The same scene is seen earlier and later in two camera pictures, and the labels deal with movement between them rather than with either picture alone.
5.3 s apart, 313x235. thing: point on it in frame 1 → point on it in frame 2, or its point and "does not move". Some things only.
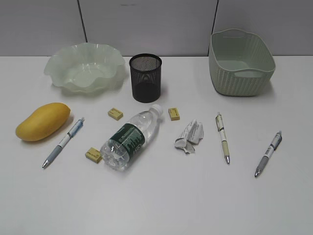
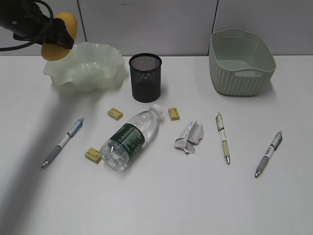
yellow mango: x=46 y=121 → x=54 y=52
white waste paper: x=193 y=133 does not move
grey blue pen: x=269 y=153 does not move
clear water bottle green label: x=120 y=150 does not move
